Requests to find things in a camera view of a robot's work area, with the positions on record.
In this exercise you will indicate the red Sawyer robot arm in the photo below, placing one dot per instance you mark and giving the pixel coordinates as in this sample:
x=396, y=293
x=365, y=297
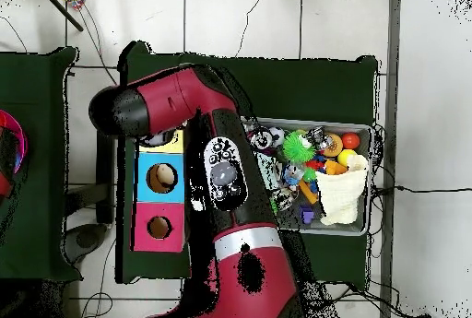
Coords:
x=177, y=100

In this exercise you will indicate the wooden box with three holes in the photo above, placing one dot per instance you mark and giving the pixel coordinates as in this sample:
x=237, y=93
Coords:
x=169, y=222

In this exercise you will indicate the shallow mesh bin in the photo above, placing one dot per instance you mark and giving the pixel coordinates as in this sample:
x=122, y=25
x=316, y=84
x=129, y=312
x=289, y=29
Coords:
x=332, y=124

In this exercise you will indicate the black and white soccer ball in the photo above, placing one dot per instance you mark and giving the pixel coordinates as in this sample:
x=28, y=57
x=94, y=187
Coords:
x=277, y=135

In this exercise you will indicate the large green spiky eyed ball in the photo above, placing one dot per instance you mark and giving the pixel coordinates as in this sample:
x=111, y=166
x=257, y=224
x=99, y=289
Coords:
x=297, y=147

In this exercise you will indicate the cream knitted cloth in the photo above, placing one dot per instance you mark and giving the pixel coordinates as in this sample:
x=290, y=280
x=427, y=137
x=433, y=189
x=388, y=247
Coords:
x=341, y=189

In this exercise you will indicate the dark green side tablecloth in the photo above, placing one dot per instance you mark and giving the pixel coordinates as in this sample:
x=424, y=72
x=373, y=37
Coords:
x=37, y=74

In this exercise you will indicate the pink bowl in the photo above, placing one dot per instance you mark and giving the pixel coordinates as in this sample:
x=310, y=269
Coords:
x=20, y=130

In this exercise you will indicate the black rod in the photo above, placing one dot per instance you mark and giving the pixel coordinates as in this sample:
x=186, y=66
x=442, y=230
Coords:
x=62, y=10

